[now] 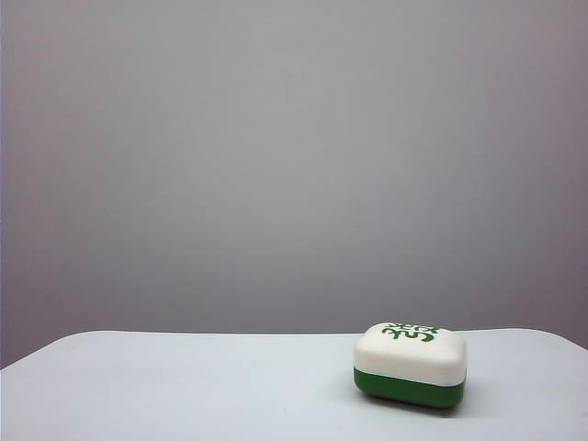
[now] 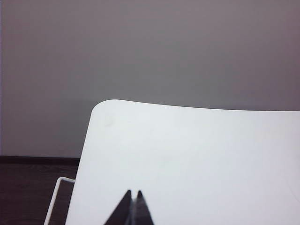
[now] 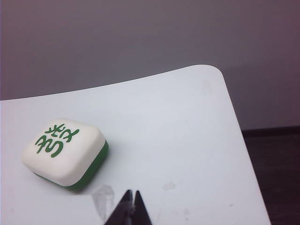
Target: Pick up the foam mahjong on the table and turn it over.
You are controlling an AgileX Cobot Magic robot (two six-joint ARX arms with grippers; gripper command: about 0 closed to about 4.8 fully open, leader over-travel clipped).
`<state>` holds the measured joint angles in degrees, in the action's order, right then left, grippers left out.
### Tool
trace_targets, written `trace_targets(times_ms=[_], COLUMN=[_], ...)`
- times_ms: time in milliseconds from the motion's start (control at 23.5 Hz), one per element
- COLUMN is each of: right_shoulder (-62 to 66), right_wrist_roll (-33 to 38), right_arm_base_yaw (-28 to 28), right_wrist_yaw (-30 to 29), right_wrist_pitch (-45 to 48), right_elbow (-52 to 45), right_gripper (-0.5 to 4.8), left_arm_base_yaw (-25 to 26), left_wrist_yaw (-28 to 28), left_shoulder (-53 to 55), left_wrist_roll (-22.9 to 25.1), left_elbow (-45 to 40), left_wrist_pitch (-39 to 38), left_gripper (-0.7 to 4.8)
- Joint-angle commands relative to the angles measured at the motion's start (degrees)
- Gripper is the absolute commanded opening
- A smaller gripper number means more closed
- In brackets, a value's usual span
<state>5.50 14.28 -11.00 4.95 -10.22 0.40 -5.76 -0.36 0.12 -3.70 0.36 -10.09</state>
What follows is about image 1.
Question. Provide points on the green and white foam mahjong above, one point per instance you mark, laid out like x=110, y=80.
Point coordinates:
x=409, y=363

